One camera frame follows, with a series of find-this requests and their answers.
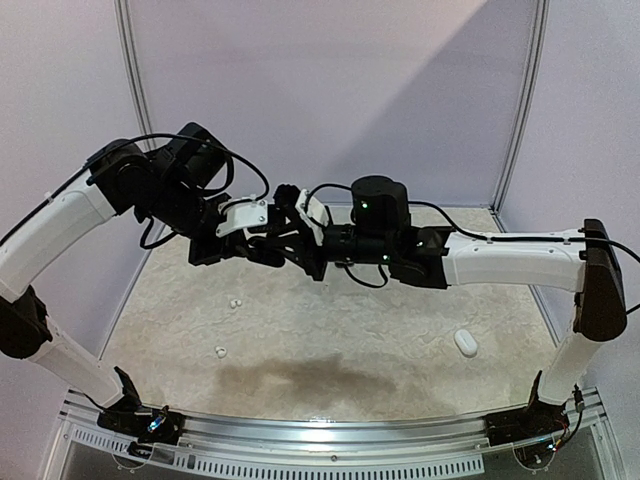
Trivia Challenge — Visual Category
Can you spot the black earbud charging case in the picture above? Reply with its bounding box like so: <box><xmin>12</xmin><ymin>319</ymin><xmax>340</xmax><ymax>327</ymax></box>
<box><xmin>247</xmin><ymin>246</ymin><xmax>286</xmax><ymax>268</ymax></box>

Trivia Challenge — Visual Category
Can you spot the white earbud charging case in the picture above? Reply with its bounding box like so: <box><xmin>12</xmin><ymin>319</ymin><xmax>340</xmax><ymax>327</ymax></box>
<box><xmin>454</xmin><ymin>329</ymin><xmax>478</xmax><ymax>358</ymax></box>

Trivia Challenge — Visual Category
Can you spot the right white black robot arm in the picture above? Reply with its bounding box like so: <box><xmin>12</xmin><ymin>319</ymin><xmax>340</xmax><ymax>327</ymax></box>
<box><xmin>250</xmin><ymin>176</ymin><xmax>628</xmax><ymax>436</ymax></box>

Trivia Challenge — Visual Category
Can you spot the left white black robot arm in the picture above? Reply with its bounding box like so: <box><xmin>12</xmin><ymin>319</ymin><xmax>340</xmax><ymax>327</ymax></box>
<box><xmin>1</xmin><ymin>123</ymin><xmax>268</xmax><ymax>434</ymax></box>

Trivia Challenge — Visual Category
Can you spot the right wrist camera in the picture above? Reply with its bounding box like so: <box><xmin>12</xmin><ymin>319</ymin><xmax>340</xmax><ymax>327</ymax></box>
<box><xmin>274</xmin><ymin>184</ymin><xmax>330</xmax><ymax>247</ymax></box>

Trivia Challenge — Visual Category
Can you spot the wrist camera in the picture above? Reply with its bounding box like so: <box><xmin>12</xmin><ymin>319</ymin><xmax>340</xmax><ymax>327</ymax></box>
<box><xmin>216</xmin><ymin>195</ymin><xmax>270</xmax><ymax>238</ymax></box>
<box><xmin>274</xmin><ymin>184</ymin><xmax>330</xmax><ymax>247</ymax></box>

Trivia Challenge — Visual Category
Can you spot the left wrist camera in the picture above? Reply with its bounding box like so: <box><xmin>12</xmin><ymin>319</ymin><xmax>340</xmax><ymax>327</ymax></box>
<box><xmin>216</xmin><ymin>195</ymin><xmax>270</xmax><ymax>238</ymax></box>

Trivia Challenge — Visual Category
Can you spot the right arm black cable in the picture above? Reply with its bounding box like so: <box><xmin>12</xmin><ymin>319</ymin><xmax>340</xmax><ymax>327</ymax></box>
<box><xmin>304</xmin><ymin>182</ymin><xmax>640</xmax><ymax>316</ymax></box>

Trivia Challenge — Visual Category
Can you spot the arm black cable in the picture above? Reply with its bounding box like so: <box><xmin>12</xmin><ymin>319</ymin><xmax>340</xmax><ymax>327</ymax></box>
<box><xmin>304</xmin><ymin>182</ymin><xmax>640</xmax><ymax>316</ymax></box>
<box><xmin>0</xmin><ymin>131</ymin><xmax>271</xmax><ymax>250</ymax></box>

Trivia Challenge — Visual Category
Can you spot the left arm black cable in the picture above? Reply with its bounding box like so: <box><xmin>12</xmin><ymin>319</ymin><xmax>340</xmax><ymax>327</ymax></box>
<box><xmin>0</xmin><ymin>131</ymin><xmax>271</xmax><ymax>250</ymax></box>

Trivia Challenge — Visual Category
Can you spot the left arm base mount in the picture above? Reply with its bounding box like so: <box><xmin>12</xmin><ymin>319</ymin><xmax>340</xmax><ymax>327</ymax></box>
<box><xmin>97</xmin><ymin>367</ymin><xmax>186</xmax><ymax>445</ymax></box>

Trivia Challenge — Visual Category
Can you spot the left aluminium frame post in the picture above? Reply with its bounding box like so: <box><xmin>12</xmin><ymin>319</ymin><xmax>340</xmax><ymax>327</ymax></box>
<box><xmin>113</xmin><ymin>0</ymin><xmax>162</xmax><ymax>135</ymax></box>

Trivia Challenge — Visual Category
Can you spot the aluminium frame post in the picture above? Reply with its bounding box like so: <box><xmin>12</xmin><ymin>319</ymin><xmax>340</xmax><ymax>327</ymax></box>
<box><xmin>490</xmin><ymin>0</ymin><xmax>549</xmax><ymax>215</ymax></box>
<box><xmin>113</xmin><ymin>0</ymin><xmax>162</xmax><ymax>135</ymax></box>

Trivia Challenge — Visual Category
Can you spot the right aluminium frame post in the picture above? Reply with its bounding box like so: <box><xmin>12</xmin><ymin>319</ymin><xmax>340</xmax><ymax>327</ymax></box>
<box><xmin>490</xmin><ymin>0</ymin><xmax>549</xmax><ymax>215</ymax></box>

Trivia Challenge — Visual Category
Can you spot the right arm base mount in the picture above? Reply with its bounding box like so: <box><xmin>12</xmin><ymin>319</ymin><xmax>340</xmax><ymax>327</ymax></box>
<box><xmin>482</xmin><ymin>372</ymin><xmax>585</xmax><ymax>451</ymax></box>

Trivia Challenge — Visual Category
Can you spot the aluminium front rail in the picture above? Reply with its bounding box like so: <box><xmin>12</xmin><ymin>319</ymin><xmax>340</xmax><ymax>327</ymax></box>
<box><xmin>45</xmin><ymin>389</ymin><xmax>626</xmax><ymax>479</ymax></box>

